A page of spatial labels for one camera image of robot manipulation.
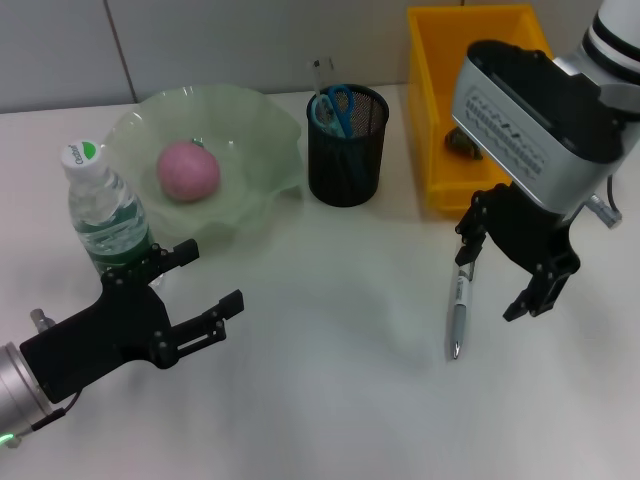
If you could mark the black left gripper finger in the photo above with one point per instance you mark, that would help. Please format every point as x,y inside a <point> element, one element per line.
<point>231,302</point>
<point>186,252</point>

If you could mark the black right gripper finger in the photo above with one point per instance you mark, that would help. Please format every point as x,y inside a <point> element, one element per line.
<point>474,235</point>
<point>532,300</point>

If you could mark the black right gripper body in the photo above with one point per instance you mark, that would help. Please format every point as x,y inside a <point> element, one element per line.
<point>530,230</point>

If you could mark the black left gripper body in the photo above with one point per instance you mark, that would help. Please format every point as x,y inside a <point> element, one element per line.
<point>95,335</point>

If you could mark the pink toy peach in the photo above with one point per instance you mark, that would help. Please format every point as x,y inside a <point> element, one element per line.
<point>189,170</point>

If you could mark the clear green-label water bottle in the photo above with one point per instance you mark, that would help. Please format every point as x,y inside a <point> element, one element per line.
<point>105,215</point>

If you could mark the green plastic wrapper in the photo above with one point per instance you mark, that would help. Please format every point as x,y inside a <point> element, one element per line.
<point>460,142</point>

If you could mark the blue scissors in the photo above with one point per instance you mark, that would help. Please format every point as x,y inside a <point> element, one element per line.
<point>342,112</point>

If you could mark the clear plastic ruler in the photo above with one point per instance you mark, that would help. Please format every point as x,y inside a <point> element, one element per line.
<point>320,80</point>

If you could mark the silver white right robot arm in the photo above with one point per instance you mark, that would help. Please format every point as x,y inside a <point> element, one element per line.
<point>540,110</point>

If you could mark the silver white pen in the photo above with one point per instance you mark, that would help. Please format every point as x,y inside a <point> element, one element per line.
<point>459,315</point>

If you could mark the green wavy glass fruit plate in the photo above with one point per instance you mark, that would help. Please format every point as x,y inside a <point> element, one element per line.
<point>250,175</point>

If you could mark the black mesh pen holder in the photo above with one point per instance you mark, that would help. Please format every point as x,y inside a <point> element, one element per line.
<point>325,170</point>

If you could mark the yellow plastic bin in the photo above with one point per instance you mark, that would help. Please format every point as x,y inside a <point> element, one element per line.
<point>435,75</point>

